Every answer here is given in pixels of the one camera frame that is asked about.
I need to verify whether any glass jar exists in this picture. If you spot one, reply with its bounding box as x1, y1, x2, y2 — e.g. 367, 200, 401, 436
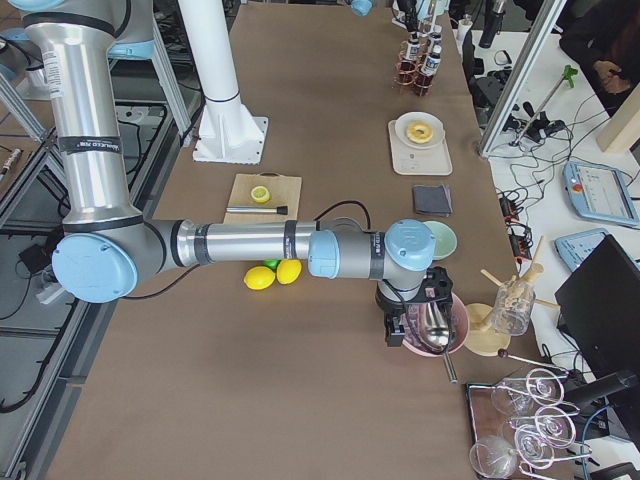
489, 279, 535, 336

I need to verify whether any blue teach pendant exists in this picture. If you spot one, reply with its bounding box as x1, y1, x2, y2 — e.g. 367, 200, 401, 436
554, 228, 609, 272
563, 161, 639, 227

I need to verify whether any black glass tray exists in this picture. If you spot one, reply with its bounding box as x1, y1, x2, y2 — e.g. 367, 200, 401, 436
465, 381, 517, 444

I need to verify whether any donut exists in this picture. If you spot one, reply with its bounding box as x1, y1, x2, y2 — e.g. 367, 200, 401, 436
405, 121, 433, 145

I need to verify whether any tea bottle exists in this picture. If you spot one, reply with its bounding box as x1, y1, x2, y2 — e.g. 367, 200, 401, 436
421, 37, 442, 81
404, 31, 420, 63

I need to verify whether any half lemon slice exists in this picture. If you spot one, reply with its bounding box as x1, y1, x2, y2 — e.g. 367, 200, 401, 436
250, 185, 271, 204

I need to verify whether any metal muddler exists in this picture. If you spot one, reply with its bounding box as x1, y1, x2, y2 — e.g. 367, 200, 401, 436
226, 205, 289, 215

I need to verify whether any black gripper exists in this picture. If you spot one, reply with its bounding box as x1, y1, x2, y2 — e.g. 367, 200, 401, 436
384, 266, 453, 347

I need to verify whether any green bowl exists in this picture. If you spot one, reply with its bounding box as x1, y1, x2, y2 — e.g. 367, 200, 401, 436
424, 220, 458, 260

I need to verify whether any aluminium frame post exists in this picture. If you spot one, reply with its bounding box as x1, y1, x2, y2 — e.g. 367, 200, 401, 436
478, 0, 566, 158

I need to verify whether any metal ice scoop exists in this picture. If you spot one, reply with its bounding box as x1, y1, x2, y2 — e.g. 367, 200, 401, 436
422, 302, 458, 384

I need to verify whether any grey folded cloth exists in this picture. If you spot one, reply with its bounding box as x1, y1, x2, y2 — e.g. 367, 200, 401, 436
412, 185, 453, 217

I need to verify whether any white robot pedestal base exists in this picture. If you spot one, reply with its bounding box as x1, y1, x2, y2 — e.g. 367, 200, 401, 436
179, 0, 268, 165

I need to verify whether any copper wire bottle rack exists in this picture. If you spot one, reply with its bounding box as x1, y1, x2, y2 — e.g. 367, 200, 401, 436
395, 42, 437, 97

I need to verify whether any tea bottle in rack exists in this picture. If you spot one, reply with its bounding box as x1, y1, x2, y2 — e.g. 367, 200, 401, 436
404, 31, 420, 63

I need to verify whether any black monitor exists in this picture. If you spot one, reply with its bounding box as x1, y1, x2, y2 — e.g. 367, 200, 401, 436
555, 235, 639, 376

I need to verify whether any wooden mug tree stand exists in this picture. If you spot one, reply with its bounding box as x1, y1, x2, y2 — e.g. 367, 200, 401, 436
464, 236, 560, 356

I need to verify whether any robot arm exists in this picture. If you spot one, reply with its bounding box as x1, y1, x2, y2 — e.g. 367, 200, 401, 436
348, 0, 373, 17
17, 1, 455, 355

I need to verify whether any green lime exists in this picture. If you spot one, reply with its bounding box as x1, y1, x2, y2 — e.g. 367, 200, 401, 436
263, 259, 280, 272

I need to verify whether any white plate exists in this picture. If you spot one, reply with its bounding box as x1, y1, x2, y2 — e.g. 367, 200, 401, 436
394, 112, 445, 150

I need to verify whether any wooden cutting board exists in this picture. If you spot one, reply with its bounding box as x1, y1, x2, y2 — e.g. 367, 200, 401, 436
223, 174, 302, 224

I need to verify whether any yellow lemon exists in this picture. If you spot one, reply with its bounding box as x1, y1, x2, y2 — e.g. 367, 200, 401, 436
243, 266, 276, 291
276, 259, 302, 285

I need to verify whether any beige rabbit tray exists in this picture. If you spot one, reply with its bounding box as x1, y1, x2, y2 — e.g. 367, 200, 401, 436
388, 120, 453, 176

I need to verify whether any pink bowl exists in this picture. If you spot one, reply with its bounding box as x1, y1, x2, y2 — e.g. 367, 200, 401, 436
400, 293, 469, 357

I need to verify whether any cocktail glass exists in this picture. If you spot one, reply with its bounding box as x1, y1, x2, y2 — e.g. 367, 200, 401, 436
469, 435, 518, 479
514, 425, 555, 468
491, 368, 564, 415
507, 406, 576, 449

